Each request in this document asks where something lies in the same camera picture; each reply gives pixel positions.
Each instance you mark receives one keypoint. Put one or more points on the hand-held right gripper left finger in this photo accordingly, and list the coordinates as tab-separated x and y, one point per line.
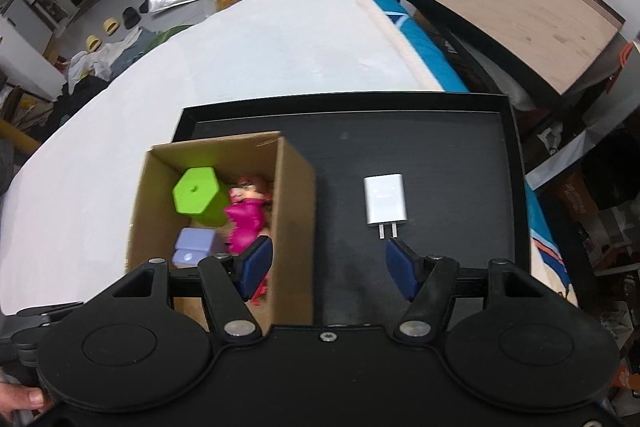
256	267

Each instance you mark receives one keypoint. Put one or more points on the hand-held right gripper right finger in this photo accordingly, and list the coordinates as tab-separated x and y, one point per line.
403	268

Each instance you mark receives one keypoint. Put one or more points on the pink toy figure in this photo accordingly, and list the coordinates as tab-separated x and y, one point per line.
246	217

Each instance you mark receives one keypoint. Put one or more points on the brown cardboard box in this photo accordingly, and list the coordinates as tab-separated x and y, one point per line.
295	227

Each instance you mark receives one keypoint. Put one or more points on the small lavender box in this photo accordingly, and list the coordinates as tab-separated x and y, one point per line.
192	243

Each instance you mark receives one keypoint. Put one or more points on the white charger plug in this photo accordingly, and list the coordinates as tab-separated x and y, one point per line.
384	199

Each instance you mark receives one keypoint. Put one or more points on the black tray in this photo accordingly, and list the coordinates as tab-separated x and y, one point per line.
450	167

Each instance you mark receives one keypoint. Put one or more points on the person's left hand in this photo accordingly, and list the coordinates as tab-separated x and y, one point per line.
22	398

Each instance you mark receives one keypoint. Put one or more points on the green hexagonal lidded container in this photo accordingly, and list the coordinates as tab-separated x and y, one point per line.
195	189

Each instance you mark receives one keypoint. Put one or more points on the yellow slipper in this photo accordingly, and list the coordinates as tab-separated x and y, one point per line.
110	27
93	43

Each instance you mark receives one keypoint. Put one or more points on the black slipper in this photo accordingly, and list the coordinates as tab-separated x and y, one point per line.
131	17

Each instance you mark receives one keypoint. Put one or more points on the black-framed wooden board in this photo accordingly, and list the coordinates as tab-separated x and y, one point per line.
520	7

